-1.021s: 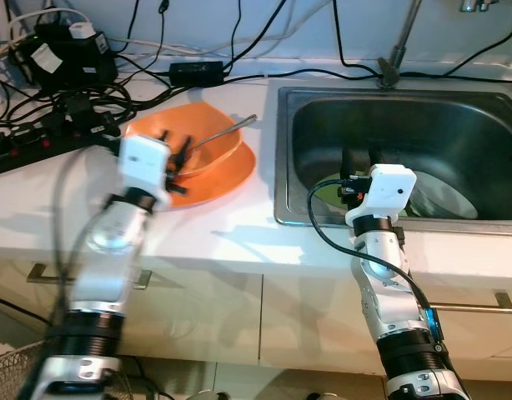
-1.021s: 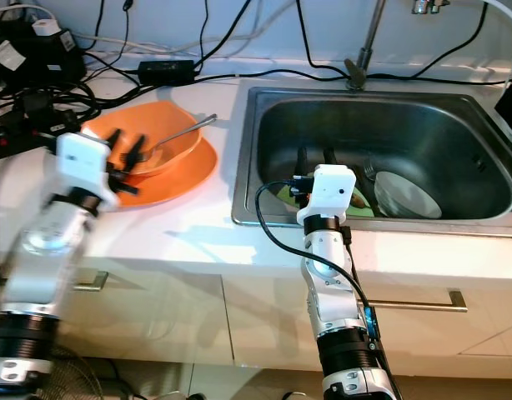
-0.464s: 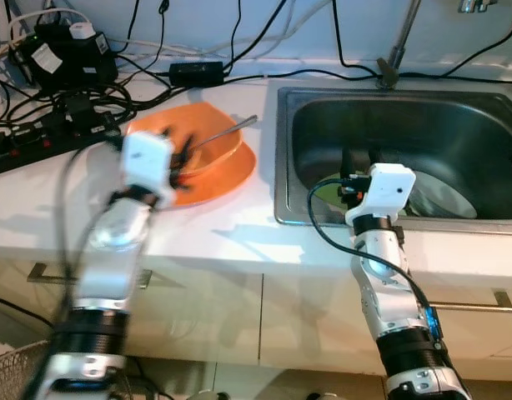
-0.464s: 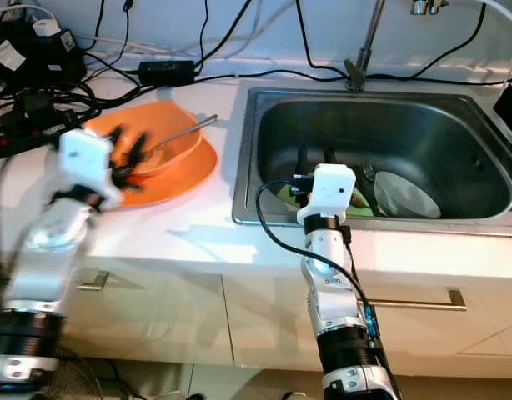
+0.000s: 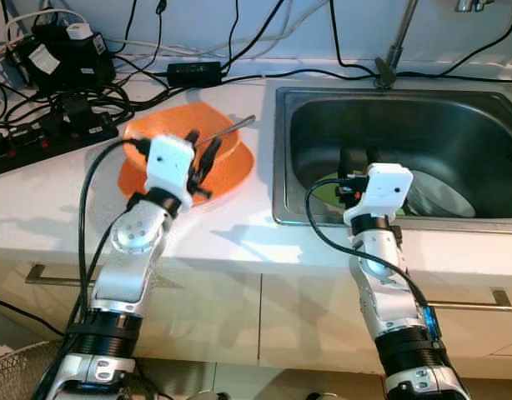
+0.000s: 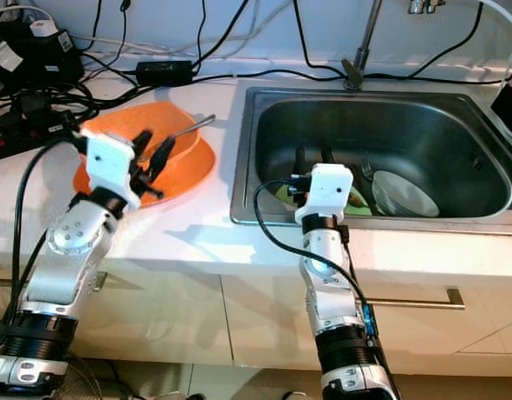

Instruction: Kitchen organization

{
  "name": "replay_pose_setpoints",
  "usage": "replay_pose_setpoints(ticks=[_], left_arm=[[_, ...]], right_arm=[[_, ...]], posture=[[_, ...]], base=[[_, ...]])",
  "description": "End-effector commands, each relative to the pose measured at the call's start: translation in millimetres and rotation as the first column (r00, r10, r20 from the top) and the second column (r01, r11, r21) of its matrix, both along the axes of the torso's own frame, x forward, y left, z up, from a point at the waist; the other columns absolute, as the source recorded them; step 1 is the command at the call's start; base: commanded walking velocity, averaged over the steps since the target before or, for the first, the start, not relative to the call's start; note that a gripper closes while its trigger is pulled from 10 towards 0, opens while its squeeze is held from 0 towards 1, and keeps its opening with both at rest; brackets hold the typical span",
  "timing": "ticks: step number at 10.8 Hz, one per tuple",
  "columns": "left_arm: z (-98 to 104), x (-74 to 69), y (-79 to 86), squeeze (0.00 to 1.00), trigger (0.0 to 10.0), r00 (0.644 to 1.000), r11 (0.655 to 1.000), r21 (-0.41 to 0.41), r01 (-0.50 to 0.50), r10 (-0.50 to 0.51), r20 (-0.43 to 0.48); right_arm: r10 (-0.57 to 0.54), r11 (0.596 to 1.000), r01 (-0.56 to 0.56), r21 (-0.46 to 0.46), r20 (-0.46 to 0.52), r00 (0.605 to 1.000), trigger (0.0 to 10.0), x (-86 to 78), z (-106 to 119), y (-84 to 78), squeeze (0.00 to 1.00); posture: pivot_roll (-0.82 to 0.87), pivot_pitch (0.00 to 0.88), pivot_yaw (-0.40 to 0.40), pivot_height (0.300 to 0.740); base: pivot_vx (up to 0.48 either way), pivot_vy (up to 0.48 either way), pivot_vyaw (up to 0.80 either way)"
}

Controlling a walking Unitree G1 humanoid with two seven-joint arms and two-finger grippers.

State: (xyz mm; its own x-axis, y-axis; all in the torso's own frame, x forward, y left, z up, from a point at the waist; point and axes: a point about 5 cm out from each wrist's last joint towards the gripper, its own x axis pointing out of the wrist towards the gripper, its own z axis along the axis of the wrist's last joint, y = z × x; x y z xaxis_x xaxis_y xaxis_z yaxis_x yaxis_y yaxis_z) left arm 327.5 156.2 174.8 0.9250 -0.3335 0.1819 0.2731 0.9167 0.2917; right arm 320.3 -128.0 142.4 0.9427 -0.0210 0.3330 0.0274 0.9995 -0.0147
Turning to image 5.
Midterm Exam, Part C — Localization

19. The orange plate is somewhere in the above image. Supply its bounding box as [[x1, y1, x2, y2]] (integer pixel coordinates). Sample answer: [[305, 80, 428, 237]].
[[118, 125, 256, 198]]

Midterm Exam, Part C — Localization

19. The orange bowl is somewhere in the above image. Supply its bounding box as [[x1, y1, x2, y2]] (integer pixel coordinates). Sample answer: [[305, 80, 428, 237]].
[[124, 102, 245, 168]]

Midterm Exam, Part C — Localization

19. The white kitchen cabinet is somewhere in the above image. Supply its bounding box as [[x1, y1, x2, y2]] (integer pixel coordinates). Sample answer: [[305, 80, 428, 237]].
[[0, 244, 512, 382]]

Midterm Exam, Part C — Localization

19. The metal spoon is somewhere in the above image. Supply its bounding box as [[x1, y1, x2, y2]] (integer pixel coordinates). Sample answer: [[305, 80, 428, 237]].
[[209, 114, 258, 139]]

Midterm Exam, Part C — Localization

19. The black power adapter brick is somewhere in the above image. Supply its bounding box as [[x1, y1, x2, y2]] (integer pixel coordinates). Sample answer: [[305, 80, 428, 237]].
[[166, 60, 224, 88]]

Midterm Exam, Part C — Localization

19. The white plate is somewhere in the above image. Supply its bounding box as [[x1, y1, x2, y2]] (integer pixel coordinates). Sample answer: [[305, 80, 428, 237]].
[[405, 170, 479, 220]]

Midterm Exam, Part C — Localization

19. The stainless steel sink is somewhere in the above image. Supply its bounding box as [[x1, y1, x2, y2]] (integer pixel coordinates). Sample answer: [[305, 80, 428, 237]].
[[272, 82, 512, 228]]

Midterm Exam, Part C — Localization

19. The metal faucet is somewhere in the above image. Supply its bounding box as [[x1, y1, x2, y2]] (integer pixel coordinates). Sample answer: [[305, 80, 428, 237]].
[[374, 0, 421, 90]]

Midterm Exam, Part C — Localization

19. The black power strip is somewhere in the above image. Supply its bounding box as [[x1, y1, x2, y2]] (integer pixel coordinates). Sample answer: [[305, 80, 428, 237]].
[[0, 115, 121, 178]]

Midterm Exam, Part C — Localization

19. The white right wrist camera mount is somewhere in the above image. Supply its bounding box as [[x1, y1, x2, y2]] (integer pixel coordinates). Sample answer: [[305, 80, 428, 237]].
[[343, 163, 414, 235]]

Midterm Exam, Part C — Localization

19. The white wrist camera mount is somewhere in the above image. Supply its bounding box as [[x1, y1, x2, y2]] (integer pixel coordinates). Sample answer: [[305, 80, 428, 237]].
[[144, 134, 198, 210], [343, 163, 414, 235]]

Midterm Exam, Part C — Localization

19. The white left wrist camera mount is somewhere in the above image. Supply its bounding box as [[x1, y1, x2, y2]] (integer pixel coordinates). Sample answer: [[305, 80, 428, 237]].
[[144, 134, 198, 210]]

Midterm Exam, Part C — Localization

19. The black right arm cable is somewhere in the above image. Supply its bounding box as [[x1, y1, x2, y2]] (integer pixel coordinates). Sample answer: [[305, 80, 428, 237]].
[[304, 177, 434, 336]]

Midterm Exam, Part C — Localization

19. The black cable along counter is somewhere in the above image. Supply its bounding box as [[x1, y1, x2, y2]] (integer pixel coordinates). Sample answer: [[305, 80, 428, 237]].
[[221, 67, 512, 88]]

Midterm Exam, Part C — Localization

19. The black hanging cable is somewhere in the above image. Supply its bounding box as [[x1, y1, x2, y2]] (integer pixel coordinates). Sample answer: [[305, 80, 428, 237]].
[[434, 0, 512, 79], [329, 0, 384, 79]]

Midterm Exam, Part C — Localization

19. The thick black adapter cable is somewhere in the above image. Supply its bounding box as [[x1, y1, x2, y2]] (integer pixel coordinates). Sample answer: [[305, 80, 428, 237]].
[[218, 0, 289, 74]]

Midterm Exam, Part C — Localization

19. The silver drawer handle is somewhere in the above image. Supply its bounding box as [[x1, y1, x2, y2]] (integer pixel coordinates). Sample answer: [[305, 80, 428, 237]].
[[24, 263, 99, 289], [426, 288, 512, 313]]

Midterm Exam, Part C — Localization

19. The floor fan with wire grille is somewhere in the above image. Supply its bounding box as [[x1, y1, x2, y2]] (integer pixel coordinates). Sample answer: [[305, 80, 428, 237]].
[[0, 339, 75, 400]]

